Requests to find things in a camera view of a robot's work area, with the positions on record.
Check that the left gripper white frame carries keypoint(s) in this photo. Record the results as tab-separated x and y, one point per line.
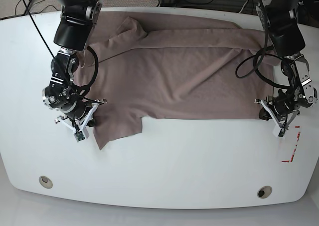
281	109

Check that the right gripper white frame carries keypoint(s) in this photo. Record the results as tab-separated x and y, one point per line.
77	116

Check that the mauve t-shirt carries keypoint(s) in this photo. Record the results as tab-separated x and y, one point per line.
172	67

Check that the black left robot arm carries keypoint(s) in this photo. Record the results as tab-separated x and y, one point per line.
279	20

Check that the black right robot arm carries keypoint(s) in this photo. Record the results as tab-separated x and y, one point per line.
77	22

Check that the red tape rectangle marking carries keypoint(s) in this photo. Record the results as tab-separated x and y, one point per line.
288	144

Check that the left table grommet hole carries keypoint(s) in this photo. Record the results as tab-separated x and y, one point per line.
45	182

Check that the table grommet hole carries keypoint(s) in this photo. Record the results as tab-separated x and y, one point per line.
264	192
45	182

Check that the right table grommet hole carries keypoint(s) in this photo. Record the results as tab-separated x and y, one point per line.
264	192

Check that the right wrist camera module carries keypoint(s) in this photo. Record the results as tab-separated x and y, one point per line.
81	135

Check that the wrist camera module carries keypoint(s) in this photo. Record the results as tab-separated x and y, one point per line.
278	132
81	135

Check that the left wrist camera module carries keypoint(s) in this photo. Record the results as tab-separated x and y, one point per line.
278	132

